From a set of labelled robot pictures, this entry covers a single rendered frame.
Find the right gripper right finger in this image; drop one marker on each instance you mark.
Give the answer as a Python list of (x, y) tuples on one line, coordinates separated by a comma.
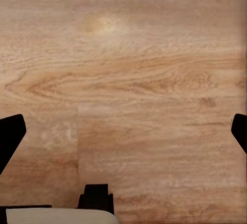
[(239, 130)]

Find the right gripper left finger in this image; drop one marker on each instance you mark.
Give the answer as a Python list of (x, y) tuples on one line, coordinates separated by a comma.
[(12, 131)]

